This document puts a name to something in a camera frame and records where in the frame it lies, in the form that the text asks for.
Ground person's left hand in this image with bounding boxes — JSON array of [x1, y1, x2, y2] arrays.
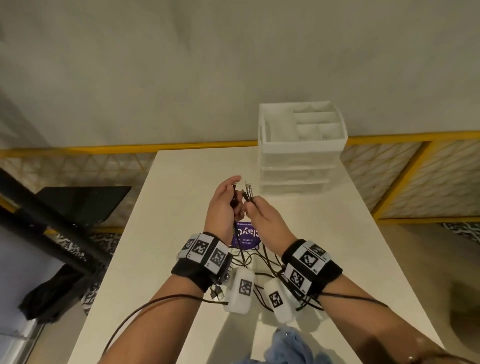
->
[[203, 175, 245, 245]]

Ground person's right hand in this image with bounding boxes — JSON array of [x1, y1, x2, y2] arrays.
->
[[241, 194, 298, 260]]

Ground thick black cable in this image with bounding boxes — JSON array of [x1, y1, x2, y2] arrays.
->
[[232, 181, 286, 301]]

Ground white plastic drawer organizer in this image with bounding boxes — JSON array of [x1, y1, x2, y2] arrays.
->
[[257, 100, 349, 196]]

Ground person's left forearm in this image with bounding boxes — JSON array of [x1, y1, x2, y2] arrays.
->
[[98, 275, 203, 364]]

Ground round purple sticker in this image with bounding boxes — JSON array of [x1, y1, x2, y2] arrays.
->
[[230, 221, 263, 250]]

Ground white table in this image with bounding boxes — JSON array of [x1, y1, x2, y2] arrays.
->
[[67, 145, 445, 364]]

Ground patterned floor mat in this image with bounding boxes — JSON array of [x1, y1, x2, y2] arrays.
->
[[56, 232, 125, 316], [442, 221, 480, 245]]

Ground blue denim clothing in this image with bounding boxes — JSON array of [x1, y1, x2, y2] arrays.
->
[[264, 325, 327, 364]]

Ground yellow metal lattice fence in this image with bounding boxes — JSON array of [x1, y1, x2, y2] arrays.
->
[[0, 130, 480, 226]]

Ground black metal stand pole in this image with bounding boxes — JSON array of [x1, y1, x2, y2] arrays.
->
[[0, 168, 113, 277]]

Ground black bag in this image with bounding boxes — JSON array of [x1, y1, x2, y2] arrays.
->
[[18, 262, 102, 323]]

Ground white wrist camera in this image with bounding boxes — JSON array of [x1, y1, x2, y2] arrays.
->
[[223, 266, 257, 314], [262, 279, 297, 324]]

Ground thin dark camera wire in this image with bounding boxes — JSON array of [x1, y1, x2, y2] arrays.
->
[[101, 294, 230, 357], [296, 290, 391, 312]]

